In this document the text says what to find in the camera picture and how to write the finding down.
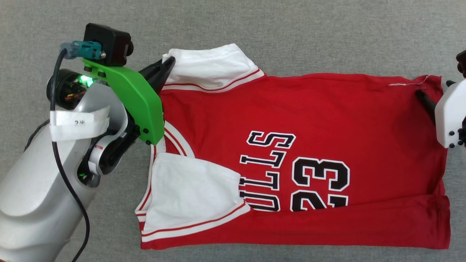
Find teal left camera connector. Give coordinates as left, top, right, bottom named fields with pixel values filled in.
left=60, top=40, right=103, bottom=61

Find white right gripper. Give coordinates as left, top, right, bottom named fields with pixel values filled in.
left=415, top=78, right=466, bottom=149

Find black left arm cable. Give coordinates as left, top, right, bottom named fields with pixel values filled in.
left=24, top=47, right=91, bottom=262

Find white paper label strip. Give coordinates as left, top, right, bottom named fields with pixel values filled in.
left=49, top=106, right=110, bottom=142

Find red basketball jersey white sleeves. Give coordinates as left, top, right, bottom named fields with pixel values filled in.
left=135, top=43, right=452, bottom=251

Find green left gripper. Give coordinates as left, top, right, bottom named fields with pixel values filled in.
left=83, top=56, right=176, bottom=146

